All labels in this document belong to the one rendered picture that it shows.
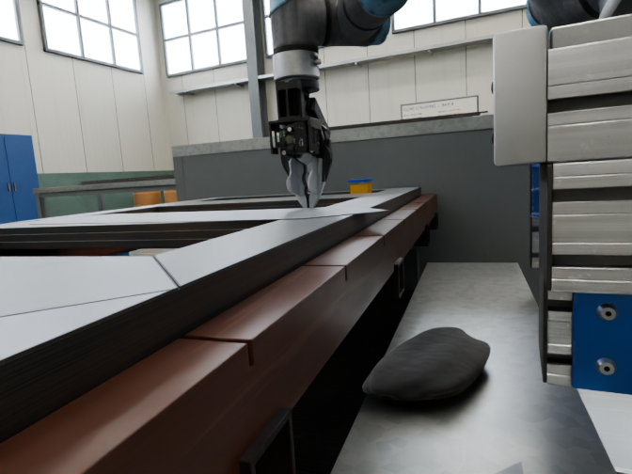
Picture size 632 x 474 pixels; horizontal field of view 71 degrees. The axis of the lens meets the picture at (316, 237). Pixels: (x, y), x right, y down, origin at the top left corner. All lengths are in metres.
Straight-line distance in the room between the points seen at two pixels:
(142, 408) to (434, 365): 0.35
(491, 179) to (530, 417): 1.06
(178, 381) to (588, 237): 0.27
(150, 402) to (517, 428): 0.33
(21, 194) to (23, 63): 2.68
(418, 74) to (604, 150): 9.65
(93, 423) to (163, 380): 0.03
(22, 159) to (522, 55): 9.31
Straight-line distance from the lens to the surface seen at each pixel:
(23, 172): 9.48
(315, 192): 0.76
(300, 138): 0.72
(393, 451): 0.41
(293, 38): 0.76
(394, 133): 1.47
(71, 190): 4.11
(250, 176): 1.63
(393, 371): 0.48
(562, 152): 0.34
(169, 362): 0.22
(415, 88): 9.94
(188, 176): 1.77
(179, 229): 0.69
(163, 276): 0.28
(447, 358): 0.50
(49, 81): 10.91
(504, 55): 0.35
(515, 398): 0.50
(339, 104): 10.39
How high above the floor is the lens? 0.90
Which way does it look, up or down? 8 degrees down
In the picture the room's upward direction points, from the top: 4 degrees counter-clockwise
